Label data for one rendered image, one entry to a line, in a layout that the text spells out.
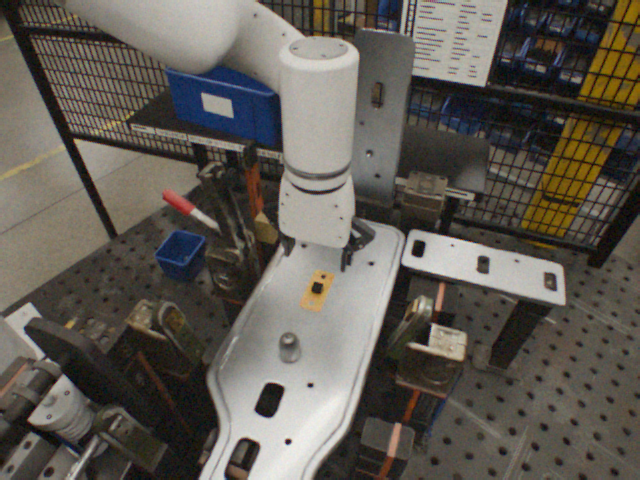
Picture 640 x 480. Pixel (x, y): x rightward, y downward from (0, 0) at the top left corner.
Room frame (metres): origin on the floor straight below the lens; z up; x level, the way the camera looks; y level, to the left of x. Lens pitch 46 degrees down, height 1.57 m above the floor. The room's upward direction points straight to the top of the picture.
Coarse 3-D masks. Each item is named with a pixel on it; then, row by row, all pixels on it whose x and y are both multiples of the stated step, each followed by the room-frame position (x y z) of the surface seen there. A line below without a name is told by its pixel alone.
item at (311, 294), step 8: (320, 272) 0.47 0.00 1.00; (328, 272) 0.47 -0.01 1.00; (312, 280) 0.45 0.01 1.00; (320, 280) 0.45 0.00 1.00; (328, 280) 0.45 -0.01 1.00; (312, 288) 0.43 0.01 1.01; (320, 288) 0.43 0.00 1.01; (328, 288) 0.44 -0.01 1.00; (304, 296) 0.42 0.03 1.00; (312, 296) 0.42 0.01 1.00; (320, 296) 0.42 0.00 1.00; (304, 304) 0.40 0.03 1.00; (320, 304) 0.40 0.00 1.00
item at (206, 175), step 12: (204, 168) 0.49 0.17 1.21; (216, 168) 0.50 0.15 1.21; (204, 180) 0.47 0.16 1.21; (216, 180) 0.49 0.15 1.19; (228, 180) 0.47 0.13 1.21; (204, 192) 0.47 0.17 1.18; (216, 192) 0.47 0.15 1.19; (228, 192) 0.49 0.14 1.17; (216, 204) 0.47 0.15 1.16; (228, 204) 0.49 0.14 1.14; (216, 216) 0.47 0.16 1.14; (228, 216) 0.47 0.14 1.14; (240, 216) 0.50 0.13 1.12; (228, 228) 0.47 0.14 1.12; (240, 228) 0.49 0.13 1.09; (228, 240) 0.47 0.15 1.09; (240, 252) 0.46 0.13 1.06
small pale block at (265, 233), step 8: (256, 216) 0.55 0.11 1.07; (264, 216) 0.55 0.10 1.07; (256, 224) 0.54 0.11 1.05; (264, 224) 0.53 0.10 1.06; (256, 232) 0.54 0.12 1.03; (264, 232) 0.54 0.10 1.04; (272, 232) 0.53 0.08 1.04; (264, 240) 0.54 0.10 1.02; (272, 240) 0.53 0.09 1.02; (264, 248) 0.54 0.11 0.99; (272, 248) 0.54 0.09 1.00; (264, 256) 0.54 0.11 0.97; (272, 256) 0.54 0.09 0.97; (264, 264) 0.54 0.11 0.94
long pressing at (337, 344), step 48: (384, 240) 0.55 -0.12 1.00; (288, 288) 0.44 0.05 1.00; (336, 288) 0.44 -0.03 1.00; (384, 288) 0.44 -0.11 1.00; (240, 336) 0.34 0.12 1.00; (336, 336) 0.35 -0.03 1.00; (240, 384) 0.27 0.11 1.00; (288, 384) 0.27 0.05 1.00; (336, 384) 0.27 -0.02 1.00; (240, 432) 0.20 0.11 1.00; (288, 432) 0.20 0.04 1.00; (336, 432) 0.20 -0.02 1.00
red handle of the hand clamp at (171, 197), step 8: (168, 192) 0.52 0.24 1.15; (168, 200) 0.51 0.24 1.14; (176, 200) 0.51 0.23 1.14; (184, 200) 0.51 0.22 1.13; (176, 208) 0.50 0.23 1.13; (184, 208) 0.50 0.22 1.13; (192, 208) 0.51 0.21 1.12; (192, 216) 0.50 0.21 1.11; (200, 216) 0.50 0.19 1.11; (200, 224) 0.49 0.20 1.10; (208, 224) 0.49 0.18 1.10; (216, 224) 0.50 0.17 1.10; (216, 232) 0.49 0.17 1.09; (240, 240) 0.49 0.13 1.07; (240, 248) 0.47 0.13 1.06
